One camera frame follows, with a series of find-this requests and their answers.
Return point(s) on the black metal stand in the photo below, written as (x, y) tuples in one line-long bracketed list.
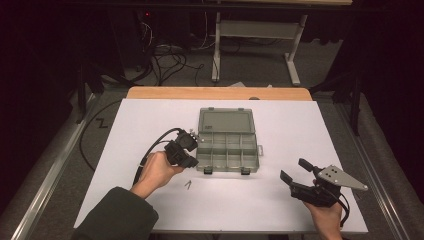
[(81, 100), (356, 110)]

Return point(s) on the black case with red light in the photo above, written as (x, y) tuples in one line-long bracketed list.
[(146, 14)]

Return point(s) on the transparent grey compartment box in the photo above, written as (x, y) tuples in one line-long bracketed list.
[(226, 146)]

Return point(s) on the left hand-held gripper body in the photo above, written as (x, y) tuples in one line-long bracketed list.
[(176, 150)]

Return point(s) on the person's right hand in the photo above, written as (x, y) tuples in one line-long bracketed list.
[(328, 220)]

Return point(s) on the white paper scrap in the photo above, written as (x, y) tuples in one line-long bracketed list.
[(238, 84)]

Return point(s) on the white metal desk frame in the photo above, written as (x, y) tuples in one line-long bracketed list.
[(256, 29)]

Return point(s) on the aluminium floor rail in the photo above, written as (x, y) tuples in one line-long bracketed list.
[(373, 173), (52, 173)]

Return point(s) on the small metal screw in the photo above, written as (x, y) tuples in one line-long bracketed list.
[(189, 186)]

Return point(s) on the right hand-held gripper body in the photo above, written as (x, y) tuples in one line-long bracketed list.
[(316, 196)]

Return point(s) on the person's left hand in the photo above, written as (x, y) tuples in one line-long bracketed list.
[(155, 173)]

